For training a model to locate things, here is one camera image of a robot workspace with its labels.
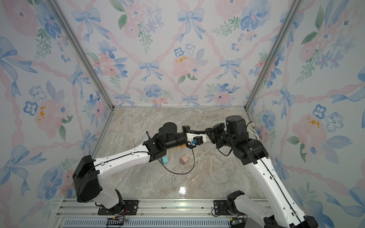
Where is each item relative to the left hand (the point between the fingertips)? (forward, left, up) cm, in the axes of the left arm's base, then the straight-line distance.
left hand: (204, 128), depth 67 cm
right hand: (0, 0, 0) cm, 0 cm away
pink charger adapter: (-2, +10, -31) cm, 32 cm away
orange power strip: (-7, +9, -4) cm, 12 cm away
